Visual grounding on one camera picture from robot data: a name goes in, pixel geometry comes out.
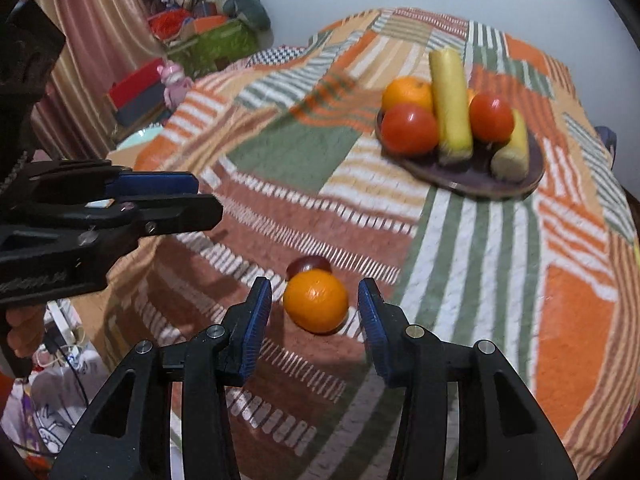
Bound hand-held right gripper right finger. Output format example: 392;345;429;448
357;277;581;480

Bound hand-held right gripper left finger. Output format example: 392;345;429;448
47;276;273;480

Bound red flat box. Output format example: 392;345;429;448
109;57;173;112

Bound purple plate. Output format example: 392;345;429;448
376;107;546;201

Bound red fabric bundle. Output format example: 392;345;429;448
147;10;192;42

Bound large plain orange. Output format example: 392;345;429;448
382;76;434;113

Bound red tomato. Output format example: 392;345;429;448
469;92;515;143
382;103;440;156

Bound striped red curtain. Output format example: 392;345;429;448
30;0;168;161

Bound black white checkered cloth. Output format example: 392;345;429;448
250;45;307;64

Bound striped patchwork blanket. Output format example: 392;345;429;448
75;7;640;480

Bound long yellow corn cob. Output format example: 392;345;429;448
428;49;474;165

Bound pink toy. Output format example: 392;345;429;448
159;61;194;109

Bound person's left hand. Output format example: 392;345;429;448
0;304;49;377

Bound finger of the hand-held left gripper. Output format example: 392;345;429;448
27;159;200;201
15;194;224;261

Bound green storage box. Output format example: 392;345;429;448
167;20;261;75

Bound short yellow corn cob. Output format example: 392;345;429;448
490;109;531;183

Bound small purple plum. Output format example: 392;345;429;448
286;255;332;277

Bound white printed bag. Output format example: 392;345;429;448
0;350;107;463

